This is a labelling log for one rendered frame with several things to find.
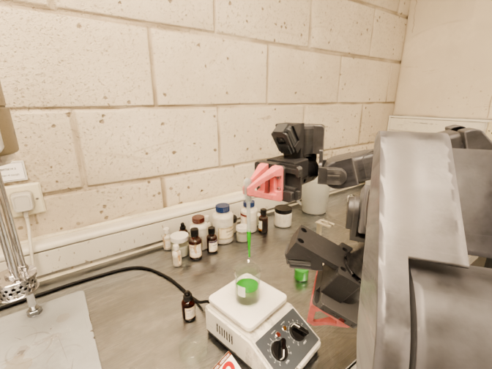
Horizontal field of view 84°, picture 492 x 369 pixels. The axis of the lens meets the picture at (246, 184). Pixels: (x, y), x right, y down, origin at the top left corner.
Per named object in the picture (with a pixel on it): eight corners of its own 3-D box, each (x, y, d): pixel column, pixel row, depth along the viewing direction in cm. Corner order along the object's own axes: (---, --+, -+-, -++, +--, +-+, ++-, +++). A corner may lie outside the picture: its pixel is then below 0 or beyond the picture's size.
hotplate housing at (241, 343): (321, 350, 54) (324, 317, 52) (281, 400, 45) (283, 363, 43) (241, 296, 69) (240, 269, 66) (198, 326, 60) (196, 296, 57)
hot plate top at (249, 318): (289, 299, 56) (289, 296, 56) (249, 334, 48) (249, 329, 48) (247, 274, 64) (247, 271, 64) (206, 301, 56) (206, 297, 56)
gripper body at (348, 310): (313, 308, 40) (341, 282, 36) (322, 259, 48) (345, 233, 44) (353, 332, 40) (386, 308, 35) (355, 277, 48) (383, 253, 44)
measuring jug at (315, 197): (299, 219, 113) (302, 184, 108) (285, 208, 124) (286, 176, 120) (337, 213, 118) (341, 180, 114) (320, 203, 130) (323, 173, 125)
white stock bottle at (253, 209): (256, 225, 107) (257, 198, 103) (257, 233, 101) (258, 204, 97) (240, 225, 107) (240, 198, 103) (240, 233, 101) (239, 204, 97)
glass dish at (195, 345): (190, 372, 50) (189, 363, 49) (173, 353, 53) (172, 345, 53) (214, 352, 54) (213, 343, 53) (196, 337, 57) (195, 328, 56)
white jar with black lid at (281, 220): (294, 224, 108) (296, 207, 106) (283, 230, 104) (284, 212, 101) (281, 219, 113) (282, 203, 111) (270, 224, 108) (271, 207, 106)
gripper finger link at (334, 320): (290, 324, 46) (318, 297, 40) (298, 290, 52) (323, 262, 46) (326, 345, 45) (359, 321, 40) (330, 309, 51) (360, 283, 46)
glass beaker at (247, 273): (261, 310, 53) (261, 274, 50) (233, 310, 53) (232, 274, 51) (260, 289, 59) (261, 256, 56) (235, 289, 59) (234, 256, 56)
